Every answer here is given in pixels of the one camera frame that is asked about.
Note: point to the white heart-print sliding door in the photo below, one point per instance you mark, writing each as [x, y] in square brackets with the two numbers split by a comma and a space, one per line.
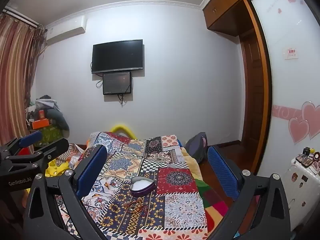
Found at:
[290, 92]

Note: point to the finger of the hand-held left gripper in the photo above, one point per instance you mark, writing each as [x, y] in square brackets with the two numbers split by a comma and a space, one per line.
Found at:
[56, 146]
[31, 138]

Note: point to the black wall television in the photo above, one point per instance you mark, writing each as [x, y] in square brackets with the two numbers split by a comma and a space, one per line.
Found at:
[117, 56]

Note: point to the purple heart-shaped jewelry box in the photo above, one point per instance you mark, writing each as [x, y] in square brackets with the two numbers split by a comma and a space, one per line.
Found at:
[142, 187]

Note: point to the patchwork printed blanket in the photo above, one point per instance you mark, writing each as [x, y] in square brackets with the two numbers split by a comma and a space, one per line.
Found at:
[150, 160]

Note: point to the yellow foam tube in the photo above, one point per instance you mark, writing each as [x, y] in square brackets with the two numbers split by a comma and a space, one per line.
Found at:
[122, 127]

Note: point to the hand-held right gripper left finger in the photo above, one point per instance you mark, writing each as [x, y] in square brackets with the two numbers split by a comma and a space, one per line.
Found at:
[91, 171]

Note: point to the white paper door sticker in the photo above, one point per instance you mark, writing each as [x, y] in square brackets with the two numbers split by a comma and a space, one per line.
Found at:
[290, 53]

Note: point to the striped red curtain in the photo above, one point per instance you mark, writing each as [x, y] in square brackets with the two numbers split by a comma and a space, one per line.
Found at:
[15, 80]

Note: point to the pile of clothes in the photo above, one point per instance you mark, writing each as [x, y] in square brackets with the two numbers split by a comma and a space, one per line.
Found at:
[53, 112]

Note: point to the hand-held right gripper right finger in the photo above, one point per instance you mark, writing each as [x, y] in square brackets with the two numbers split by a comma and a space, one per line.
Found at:
[222, 173]

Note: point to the orange box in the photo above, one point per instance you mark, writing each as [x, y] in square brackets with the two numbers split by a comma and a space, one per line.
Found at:
[40, 124]

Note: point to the small black wall monitor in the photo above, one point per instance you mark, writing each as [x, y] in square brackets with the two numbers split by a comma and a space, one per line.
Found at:
[117, 83]

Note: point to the yellow cloth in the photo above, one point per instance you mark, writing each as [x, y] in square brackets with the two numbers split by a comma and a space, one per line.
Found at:
[58, 168]

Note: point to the colourful fleece blanket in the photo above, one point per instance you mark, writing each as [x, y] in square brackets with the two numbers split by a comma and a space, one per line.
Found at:
[212, 205]

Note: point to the red box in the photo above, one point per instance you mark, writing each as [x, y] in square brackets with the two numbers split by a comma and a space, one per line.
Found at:
[42, 115]

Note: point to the grey backpack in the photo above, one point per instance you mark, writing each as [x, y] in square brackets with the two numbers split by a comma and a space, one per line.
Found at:
[197, 146]

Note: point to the white wall air conditioner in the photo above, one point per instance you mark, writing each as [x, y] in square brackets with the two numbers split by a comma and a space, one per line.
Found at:
[65, 31]

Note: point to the green printed bag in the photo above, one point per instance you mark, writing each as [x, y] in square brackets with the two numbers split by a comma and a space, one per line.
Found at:
[51, 133]

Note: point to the black cosmetic jar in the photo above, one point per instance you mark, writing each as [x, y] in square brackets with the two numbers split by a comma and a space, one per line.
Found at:
[306, 151]

